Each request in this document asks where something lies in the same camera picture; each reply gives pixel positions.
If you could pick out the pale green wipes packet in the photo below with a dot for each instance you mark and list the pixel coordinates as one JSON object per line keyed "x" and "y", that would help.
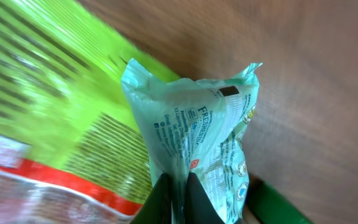
{"x": 196, "y": 127}

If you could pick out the green snack bag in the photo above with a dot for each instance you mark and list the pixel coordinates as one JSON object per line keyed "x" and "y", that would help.
{"x": 70, "y": 150}

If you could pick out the green lid spice jar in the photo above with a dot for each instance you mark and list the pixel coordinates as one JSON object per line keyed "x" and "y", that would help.
{"x": 269, "y": 206}

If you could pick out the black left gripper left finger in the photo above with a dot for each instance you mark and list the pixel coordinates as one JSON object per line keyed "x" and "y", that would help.
{"x": 157, "y": 209}

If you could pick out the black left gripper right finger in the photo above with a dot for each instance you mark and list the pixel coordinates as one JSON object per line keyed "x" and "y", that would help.
{"x": 198, "y": 209}

